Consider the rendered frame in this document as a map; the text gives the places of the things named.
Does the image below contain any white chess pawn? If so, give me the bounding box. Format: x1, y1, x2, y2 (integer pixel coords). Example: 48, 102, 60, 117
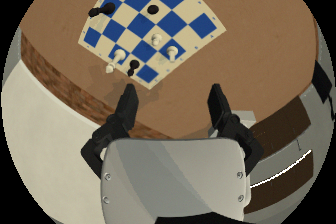
152, 34, 162, 46

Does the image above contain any blue and cream chessboard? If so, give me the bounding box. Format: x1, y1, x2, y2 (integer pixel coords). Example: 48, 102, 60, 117
78, 0, 226, 90

